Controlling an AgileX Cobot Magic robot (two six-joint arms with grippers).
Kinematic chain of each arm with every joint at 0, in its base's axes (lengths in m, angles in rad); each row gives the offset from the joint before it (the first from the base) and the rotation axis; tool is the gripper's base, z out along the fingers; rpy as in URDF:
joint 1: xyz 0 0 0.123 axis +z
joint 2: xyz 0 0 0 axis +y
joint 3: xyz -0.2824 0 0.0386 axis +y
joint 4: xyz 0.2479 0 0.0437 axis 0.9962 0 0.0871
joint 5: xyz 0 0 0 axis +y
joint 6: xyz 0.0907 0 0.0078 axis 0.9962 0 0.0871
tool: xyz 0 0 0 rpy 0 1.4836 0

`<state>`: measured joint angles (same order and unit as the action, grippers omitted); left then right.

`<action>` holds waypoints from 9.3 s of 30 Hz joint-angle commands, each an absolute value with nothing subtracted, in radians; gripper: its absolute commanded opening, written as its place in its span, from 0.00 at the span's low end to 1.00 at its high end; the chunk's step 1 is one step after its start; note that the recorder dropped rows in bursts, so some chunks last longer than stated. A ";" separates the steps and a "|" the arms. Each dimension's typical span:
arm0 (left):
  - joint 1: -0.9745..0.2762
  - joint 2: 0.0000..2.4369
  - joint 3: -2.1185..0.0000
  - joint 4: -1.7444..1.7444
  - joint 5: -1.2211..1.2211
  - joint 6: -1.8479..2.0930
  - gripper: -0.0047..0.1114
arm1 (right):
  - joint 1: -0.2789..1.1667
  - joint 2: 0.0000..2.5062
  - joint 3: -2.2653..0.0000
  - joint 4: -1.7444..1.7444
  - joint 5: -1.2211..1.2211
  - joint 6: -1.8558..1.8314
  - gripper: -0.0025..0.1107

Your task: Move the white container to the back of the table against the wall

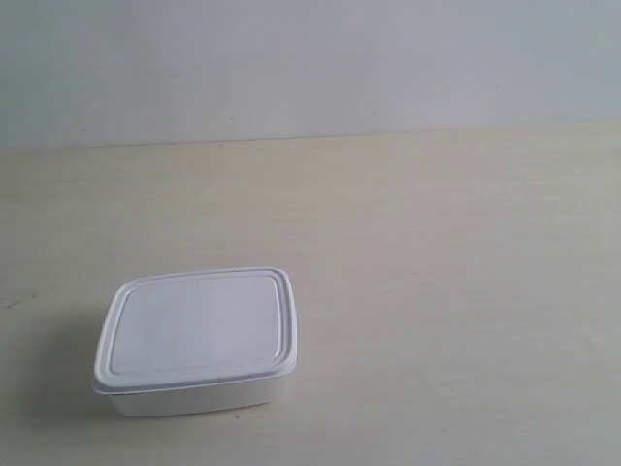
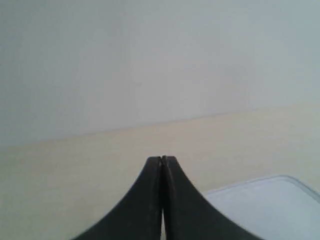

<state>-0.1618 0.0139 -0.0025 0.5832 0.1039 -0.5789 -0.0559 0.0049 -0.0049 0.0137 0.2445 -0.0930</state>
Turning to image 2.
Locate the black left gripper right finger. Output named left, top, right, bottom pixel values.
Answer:
left=161, top=156, right=260, bottom=240

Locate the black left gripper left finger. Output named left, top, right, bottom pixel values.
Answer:
left=75, top=156, right=162, bottom=240

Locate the white lidded plastic container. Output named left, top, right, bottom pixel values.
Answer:
left=203, top=175, right=320, bottom=240

